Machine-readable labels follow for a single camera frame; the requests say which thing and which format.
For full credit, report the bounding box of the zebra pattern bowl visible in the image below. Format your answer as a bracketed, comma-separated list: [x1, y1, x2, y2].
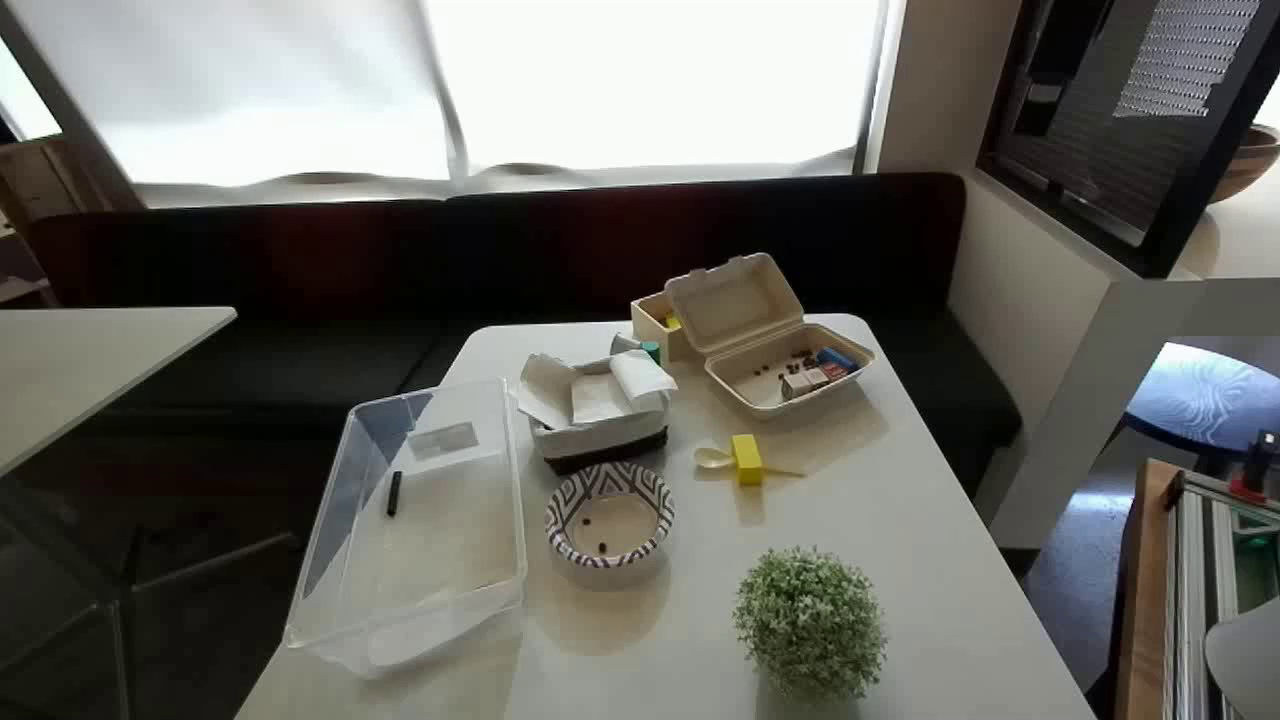
[539, 461, 681, 583]

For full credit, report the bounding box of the clear plastic storage bin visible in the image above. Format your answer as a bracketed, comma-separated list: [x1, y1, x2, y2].
[284, 381, 532, 685]

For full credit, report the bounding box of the brown wooden furniture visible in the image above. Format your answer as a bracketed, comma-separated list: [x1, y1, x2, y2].
[0, 131, 145, 312]

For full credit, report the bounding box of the white side table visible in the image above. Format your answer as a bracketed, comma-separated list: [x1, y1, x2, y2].
[0, 305, 241, 481]

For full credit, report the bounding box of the black framed wall screen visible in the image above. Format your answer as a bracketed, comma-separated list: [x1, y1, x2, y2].
[975, 0, 1280, 284]

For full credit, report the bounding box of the small beige open box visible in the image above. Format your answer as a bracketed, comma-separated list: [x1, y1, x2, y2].
[626, 289, 693, 362]

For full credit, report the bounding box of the brown woven bowl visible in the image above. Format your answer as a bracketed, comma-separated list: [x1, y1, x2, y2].
[1202, 119, 1280, 207]

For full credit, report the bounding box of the white paper label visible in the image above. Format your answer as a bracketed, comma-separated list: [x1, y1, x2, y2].
[405, 421, 484, 466]

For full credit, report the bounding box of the yellow toy hammer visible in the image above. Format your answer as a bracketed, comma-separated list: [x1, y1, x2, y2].
[693, 433, 806, 491]

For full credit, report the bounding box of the dark upholstered bench sofa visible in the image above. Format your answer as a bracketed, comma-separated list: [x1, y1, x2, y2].
[21, 170, 1029, 502]

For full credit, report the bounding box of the white window blind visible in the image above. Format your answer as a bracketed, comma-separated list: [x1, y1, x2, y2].
[421, 0, 897, 181]
[9, 0, 460, 193]

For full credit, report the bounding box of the wooden cabinet with glass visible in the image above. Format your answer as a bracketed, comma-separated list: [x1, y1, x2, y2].
[1111, 455, 1280, 720]

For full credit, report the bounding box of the white foam food pack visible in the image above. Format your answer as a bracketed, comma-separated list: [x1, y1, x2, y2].
[658, 250, 878, 421]

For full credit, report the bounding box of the green ball artificial plant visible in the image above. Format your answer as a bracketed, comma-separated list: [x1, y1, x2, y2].
[732, 543, 890, 699]

